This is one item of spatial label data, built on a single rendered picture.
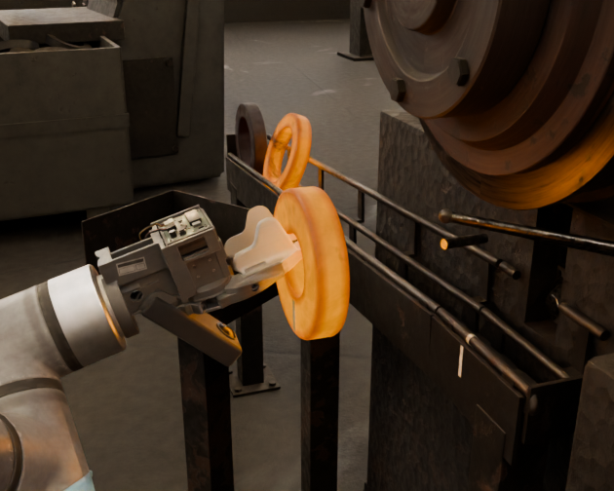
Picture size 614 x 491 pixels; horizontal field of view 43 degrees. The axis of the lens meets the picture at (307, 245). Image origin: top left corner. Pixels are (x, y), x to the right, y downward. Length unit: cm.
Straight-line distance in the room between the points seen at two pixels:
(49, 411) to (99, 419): 135
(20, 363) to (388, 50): 47
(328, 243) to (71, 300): 24
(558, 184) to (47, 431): 49
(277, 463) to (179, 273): 118
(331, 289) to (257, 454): 119
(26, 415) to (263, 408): 137
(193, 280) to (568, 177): 36
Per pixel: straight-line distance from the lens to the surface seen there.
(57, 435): 71
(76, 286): 74
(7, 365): 73
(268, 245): 76
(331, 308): 74
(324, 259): 72
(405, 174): 122
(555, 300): 94
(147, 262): 74
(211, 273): 75
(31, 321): 74
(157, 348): 235
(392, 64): 81
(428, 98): 74
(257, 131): 179
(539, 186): 75
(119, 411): 209
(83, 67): 308
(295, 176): 161
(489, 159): 78
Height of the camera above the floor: 114
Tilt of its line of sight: 22 degrees down
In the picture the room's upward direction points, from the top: straight up
